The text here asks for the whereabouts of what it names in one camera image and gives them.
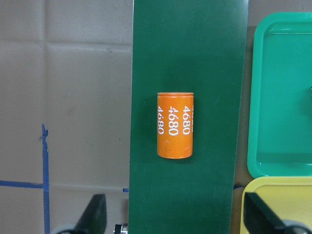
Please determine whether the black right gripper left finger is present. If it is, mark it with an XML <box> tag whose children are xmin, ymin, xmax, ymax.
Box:
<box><xmin>73</xmin><ymin>194</ymin><xmax>107</xmax><ymax>234</ymax></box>

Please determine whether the orange 4680 cylinder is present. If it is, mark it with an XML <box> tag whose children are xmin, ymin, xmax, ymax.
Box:
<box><xmin>157</xmin><ymin>92</ymin><xmax>194</xmax><ymax>159</ymax></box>

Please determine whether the green plastic tray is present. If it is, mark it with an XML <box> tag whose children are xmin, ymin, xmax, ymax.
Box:
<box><xmin>247</xmin><ymin>12</ymin><xmax>312</xmax><ymax>178</ymax></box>

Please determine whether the yellow plastic tray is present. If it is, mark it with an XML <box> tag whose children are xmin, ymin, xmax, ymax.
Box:
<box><xmin>243</xmin><ymin>176</ymin><xmax>312</xmax><ymax>229</ymax></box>

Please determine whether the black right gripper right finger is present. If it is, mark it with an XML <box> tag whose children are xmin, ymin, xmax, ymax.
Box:
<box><xmin>243</xmin><ymin>192</ymin><xmax>285</xmax><ymax>234</ymax></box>

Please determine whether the green conveyor belt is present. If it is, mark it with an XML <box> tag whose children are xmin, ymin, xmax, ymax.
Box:
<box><xmin>129</xmin><ymin>0</ymin><xmax>248</xmax><ymax>234</ymax></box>

